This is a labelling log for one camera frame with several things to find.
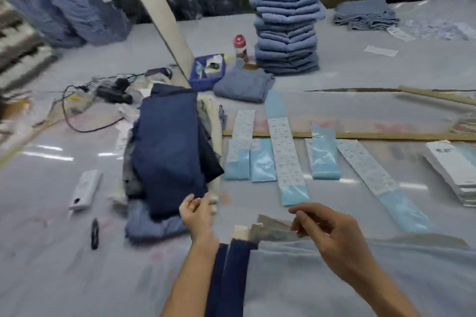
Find person's right hand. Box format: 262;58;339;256
289;202;373;285

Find person's left hand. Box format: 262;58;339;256
179;193;220;245

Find person's right forearm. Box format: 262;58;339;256
346;262;422;317

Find person's left forearm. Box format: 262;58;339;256
160;239;221;317

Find light blue plastic packet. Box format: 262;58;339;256
305;122;342;181
224;138;251;181
250;138;278;183

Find folded medium blue jeans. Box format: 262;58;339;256
124;200;191;244

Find folded dark navy jeans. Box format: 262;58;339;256
131;83;225;221

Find long white label strip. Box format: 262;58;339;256
264;90;311;207
336;139;434;234

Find dark navy jeans waistband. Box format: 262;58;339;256
204;239;259;317

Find pile of mixed cloths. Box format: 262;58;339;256
110;98;224;217

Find short white label strip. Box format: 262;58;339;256
232;109;256;143

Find long wooden ruler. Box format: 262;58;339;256
222;129;476;142

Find white tagging gun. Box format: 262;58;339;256
68;170;103;212

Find blue plastic tray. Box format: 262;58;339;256
189;54;227;92

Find black handheld device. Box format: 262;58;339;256
96;77;134;106

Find red-capped spray can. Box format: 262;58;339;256
233;34;248;68

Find stack of white tags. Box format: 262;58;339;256
423;140;476;207

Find tall stack of blue jeans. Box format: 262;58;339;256
248;0;327;77

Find white paper slip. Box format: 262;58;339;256
363;45;399;57
386;26;416;43

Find white pillar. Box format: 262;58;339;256
113;0;195;89

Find small stack grey-blue jeans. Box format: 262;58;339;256
333;0;400;31

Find pile of blue jeans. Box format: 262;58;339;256
7;0;134;49

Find striped fabric stack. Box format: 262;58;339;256
0;0;58;92

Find pale patterned cloth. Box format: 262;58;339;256
403;19;476;42

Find black cable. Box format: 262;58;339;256
59;73;149;134

